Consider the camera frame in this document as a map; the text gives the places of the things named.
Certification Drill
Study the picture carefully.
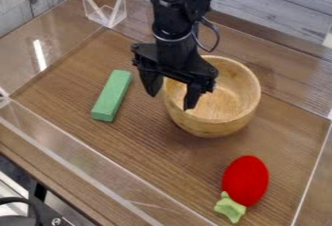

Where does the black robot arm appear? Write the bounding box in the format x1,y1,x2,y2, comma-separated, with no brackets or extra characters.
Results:
132,0,219,110

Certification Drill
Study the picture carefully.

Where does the black table frame bracket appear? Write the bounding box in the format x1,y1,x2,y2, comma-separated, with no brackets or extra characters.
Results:
29,182,74,226

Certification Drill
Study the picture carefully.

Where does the wooden bowl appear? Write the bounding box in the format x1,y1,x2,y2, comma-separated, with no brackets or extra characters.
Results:
162,55,263,138

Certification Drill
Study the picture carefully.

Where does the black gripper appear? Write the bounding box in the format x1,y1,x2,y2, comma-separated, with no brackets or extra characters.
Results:
132,35,219,111

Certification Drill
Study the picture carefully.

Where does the black cable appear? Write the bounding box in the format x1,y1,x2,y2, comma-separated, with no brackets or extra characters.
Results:
0,196,34,226

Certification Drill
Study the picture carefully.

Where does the red plush tomato toy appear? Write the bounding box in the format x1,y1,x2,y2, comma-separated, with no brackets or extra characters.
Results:
215,155,271,224

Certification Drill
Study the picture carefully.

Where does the green rectangular block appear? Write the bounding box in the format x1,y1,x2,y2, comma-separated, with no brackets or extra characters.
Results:
91,70,133,122

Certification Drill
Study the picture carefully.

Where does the clear acrylic tray wall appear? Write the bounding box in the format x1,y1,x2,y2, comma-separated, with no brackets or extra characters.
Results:
0,93,217,226

